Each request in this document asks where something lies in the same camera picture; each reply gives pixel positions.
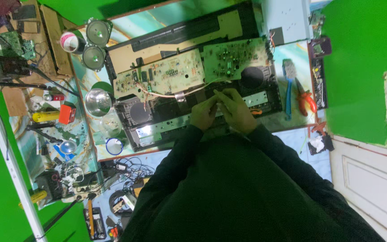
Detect white metal pole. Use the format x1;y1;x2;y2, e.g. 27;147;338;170
0;62;49;242

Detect purple small box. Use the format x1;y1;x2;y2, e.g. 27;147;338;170
307;36;332;58

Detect black electronic device chassis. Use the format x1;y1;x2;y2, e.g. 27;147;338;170
114;66;283;152

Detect black meter device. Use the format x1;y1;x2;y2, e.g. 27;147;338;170
34;169;64;202

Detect yellow torch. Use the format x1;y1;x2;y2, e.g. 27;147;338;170
18;190;48;210

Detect blue handled brush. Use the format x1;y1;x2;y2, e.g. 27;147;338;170
282;58;298;120

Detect black open tool case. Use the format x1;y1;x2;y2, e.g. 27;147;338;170
83;206;107;241

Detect shiny metal bowl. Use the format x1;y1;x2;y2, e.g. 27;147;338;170
85;88;113;118

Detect round grey speaker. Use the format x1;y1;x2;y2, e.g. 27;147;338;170
85;18;114;48
81;45;107;72

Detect black white crumpled object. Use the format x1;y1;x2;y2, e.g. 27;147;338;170
307;134;335;156

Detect beige green circuit board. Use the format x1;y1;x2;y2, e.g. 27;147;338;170
113;49;206;101

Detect wooden board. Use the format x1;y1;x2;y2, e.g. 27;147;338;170
40;4;74;77

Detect heap of black cables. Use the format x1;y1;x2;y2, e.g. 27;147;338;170
96;155;156;219

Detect white wire bundle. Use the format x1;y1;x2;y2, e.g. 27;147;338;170
135;79;233;101

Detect dark green circuit board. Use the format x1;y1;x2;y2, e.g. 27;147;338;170
202;38;271;84

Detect black parts tray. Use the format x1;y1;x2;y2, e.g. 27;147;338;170
311;57;329;110

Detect person's right hand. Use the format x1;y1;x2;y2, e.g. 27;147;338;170
213;88;258;135

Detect person's left hand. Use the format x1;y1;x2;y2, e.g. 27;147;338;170
189;94;219;132

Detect green round lid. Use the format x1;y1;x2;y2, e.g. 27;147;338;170
91;81;114;95

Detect clear glass bowl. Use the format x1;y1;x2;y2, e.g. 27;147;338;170
98;114;124;139

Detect yellow handled screwdriver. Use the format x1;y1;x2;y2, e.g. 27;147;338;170
87;199;96;237

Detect orange small box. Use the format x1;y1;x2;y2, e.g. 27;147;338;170
58;102;77;125

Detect grey metal case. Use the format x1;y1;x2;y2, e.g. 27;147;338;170
260;0;314;46

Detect person's dark sweater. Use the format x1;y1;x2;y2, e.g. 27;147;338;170
120;124;386;242

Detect cluttered side workbench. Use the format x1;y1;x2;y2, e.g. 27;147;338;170
0;0;100;209

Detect small green circuit board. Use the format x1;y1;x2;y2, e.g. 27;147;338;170
0;30;37;61

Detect blue rimmed white cup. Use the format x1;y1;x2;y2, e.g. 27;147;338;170
105;137;124;156

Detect yellow cylinder tube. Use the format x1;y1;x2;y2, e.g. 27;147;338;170
32;110;61;123

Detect black panel with beige board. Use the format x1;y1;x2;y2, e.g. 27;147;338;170
105;3;260;75

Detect orange handled pliers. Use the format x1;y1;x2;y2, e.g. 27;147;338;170
294;77;318;117

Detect red small clamp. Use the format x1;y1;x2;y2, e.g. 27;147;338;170
310;120;328;136

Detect white door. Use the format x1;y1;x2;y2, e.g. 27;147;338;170
328;134;387;242

